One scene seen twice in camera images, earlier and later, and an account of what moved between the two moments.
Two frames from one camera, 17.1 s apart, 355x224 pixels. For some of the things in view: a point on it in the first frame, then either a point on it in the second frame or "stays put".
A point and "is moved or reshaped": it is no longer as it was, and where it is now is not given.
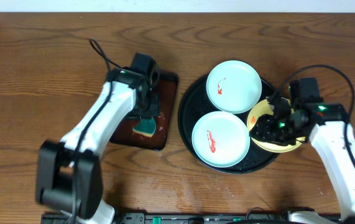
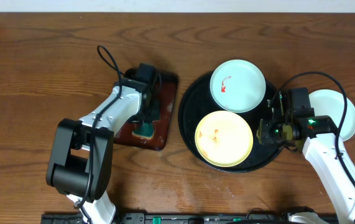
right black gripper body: (281, 131) stays put
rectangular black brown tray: (126, 135) stays put
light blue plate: (234, 86) stays put
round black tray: (194, 103) stays put
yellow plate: (264, 107) to (224, 139)
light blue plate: (221, 139) is moved or reshaped
